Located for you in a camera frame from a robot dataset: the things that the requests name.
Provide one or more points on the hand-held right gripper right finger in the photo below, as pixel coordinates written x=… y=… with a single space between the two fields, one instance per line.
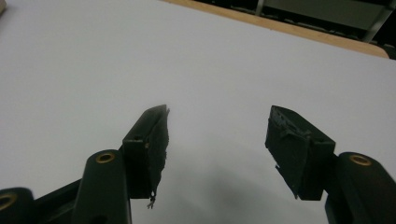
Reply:
x=299 y=155

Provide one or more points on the grey metal stand bar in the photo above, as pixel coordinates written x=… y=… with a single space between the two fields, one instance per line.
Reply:
x=259 y=6
x=376 y=23

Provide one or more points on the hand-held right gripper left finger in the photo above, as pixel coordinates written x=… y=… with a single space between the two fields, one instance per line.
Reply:
x=144 y=155

